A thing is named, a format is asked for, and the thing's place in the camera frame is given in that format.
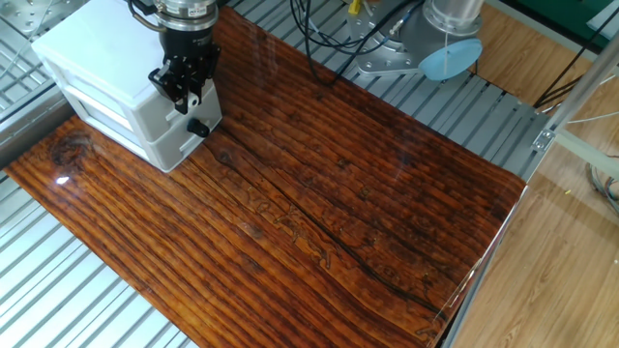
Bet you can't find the coiled wire bundle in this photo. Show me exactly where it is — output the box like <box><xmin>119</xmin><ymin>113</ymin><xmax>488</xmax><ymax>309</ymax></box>
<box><xmin>584</xmin><ymin>154</ymin><xmax>619</xmax><ymax>217</ymax></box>

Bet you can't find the silver corner bracket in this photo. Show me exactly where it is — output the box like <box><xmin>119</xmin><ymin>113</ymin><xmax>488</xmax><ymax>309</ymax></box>
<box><xmin>531</xmin><ymin>128</ymin><xmax>556</xmax><ymax>154</ymax></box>

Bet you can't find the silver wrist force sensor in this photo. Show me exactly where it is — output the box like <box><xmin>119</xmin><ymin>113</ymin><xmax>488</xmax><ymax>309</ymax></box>
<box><xmin>153</xmin><ymin>0</ymin><xmax>220</xmax><ymax>31</ymax></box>

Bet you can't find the grey metal side rail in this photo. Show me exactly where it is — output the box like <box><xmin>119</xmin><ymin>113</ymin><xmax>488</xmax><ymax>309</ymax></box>
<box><xmin>0</xmin><ymin>81</ymin><xmax>76</xmax><ymax>170</ymax></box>

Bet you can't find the aluminium frame crossbar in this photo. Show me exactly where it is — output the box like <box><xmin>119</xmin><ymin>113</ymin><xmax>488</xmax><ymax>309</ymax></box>
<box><xmin>554</xmin><ymin>129</ymin><xmax>619</xmax><ymax>180</ymax></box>

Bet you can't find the perforated metal plate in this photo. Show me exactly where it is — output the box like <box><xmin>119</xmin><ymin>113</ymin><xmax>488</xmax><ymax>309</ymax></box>
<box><xmin>0</xmin><ymin>0</ymin><xmax>91</xmax><ymax>38</ymax></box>

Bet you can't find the blue cable with metal plug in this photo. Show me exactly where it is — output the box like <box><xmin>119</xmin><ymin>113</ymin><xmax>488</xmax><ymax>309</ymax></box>
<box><xmin>389</xmin><ymin>0</ymin><xmax>425</xmax><ymax>38</ymax></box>

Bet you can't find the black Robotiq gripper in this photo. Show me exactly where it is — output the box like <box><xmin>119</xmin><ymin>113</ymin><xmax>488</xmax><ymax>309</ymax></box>
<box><xmin>148</xmin><ymin>26</ymin><xmax>222</xmax><ymax>116</ymax></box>

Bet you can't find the aluminium frame post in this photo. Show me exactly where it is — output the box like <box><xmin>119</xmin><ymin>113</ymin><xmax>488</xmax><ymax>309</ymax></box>
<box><xmin>531</xmin><ymin>43</ymin><xmax>619</xmax><ymax>156</ymax></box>

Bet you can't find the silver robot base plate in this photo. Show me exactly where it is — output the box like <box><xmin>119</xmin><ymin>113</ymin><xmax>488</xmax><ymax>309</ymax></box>
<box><xmin>345</xmin><ymin>0</ymin><xmax>436</xmax><ymax>77</ymax></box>

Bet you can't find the black floor cable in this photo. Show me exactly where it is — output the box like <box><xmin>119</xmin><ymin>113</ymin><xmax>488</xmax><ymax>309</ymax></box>
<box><xmin>534</xmin><ymin>4</ymin><xmax>619</xmax><ymax>110</ymax></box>

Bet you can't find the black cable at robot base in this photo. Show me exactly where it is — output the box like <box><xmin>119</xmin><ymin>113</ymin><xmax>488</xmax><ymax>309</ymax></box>
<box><xmin>288</xmin><ymin>0</ymin><xmax>422</xmax><ymax>87</ymax></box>

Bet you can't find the white plastic drawer cabinet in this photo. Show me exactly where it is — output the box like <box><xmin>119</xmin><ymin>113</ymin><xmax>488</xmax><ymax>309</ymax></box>
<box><xmin>31</xmin><ymin>0</ymin><xmax>223</xmax><ymax>174</ymax></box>

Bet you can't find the black cable with brass fitting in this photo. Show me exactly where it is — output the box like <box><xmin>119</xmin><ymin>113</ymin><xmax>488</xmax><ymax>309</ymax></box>
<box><xmin>126</xmin><ymin>0</ymin><xmax>168</xmax><ymax>34</ymax></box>

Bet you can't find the white drawer with black knob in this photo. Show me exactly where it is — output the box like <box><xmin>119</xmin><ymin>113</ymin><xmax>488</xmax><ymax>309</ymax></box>
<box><xmin>144</xmin><ymin>103</ymin><xmax>224</xmax><ymax>174</ymax></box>

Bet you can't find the wood-grain table board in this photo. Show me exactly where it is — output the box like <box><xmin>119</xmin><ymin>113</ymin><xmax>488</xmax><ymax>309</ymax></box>
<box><xmin>4</xmin><ymin>4</ymin><xmax>527</xmax><ymax>348</ymax></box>

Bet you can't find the thin white cable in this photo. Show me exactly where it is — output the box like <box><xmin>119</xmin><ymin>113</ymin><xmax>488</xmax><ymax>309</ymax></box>
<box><xmin>565</xmin><ymin>109</ymin><xmax>619</xmax><ymax>125</ymax></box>

